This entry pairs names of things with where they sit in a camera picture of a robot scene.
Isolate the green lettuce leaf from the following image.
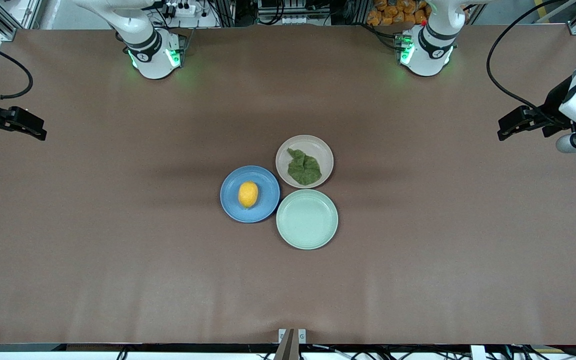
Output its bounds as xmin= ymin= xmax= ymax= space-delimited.
xmin=287 ymin=148 xmax=323 ymax=187

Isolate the yellow lemon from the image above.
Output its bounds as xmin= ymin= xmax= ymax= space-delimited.
xmin=238 ymin=181 xmax=260 ymax=210

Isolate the bag of oranges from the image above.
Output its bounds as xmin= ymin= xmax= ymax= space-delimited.
xmin=366 ymin=0 xmax=430 ymax=27

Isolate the white power strip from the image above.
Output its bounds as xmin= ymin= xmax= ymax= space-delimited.
xmin=165 ymin=1 xmax=198 ymax=19

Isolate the mint green plate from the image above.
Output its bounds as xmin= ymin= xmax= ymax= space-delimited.
xmin=276 ymin=189 xmax=339 ymax=250

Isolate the beige plate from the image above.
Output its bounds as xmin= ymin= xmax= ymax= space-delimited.
xmin=275 ymin=134 xmax=335 ymax=190

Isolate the blue plate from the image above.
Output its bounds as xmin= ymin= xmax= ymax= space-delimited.
xmin=220 ymin=165 xmax=281 ymax=224

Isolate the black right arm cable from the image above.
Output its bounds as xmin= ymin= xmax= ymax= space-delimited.
xmin=0 ymin=46 xmax=35 ymax=100

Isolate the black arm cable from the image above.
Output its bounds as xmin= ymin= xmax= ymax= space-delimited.
xmin=0 ymin=46 xmax=35 ymax=100
xmin=486 ymin=0 xmax=569 ymax=126

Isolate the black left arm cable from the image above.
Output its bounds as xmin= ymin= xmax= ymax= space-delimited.
xmin=486 ymin=0 xmax=569 ymax=126

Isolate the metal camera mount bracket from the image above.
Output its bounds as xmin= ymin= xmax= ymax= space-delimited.
xmin=274 ymin=328 xmax=307 ymax=360

